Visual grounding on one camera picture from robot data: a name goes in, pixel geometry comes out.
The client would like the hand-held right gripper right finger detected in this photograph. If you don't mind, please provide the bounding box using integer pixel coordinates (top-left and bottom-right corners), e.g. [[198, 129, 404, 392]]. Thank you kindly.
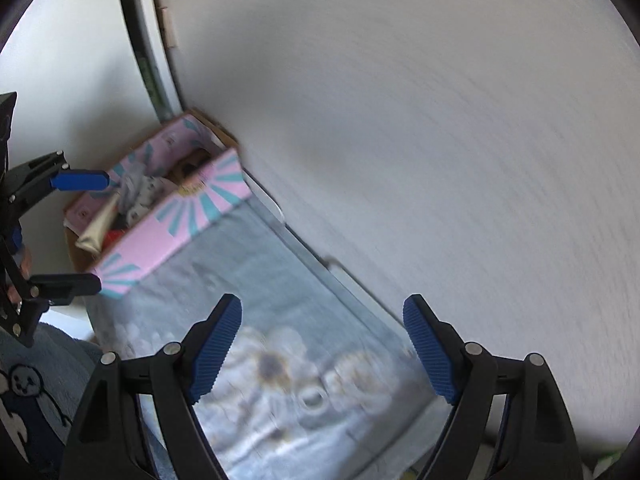
[[404, 295, 583, 480]]

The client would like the grey floral tablecloth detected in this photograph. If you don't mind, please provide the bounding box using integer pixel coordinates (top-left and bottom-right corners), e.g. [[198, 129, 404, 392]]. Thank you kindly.
[[87, 200, 451, 480]]

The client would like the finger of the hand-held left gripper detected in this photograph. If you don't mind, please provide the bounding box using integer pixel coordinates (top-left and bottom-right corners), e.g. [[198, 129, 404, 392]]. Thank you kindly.
[[0, 240, 102, 348], [7, 151, 111, 216]]

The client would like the dark frame strip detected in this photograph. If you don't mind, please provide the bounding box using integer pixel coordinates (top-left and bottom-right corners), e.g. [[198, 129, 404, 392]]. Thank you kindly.
[[115, 0, 182, 123]]

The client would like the white desktop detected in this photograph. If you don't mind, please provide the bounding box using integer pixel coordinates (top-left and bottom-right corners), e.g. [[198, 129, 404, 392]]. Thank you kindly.
[[242, 167, 416, 356]]

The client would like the beige soft pouch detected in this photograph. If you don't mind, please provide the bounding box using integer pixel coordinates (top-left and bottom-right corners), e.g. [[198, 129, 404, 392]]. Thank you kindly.
[[75, 200, 120, 255]]

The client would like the pink cardboard box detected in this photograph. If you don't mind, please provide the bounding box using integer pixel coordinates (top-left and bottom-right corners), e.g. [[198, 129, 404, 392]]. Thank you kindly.
[[62, 110, 251, 301]]

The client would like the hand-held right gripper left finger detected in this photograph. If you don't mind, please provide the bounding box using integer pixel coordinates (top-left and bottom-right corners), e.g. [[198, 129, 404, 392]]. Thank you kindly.
[[60, 294, 243, 480]]

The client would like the grey printed fleece cloth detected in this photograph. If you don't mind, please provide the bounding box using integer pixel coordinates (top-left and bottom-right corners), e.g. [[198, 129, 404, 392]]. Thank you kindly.
[[0, 322, 101, 480]]

